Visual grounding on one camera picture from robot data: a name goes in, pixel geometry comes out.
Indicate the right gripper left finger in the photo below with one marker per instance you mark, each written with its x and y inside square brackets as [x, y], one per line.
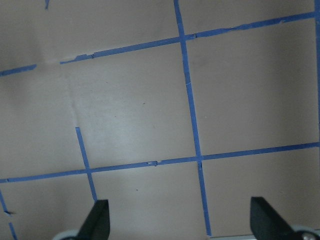
[97, 225]

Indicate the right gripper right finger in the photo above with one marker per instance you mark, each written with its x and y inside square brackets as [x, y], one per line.
[267, 224]

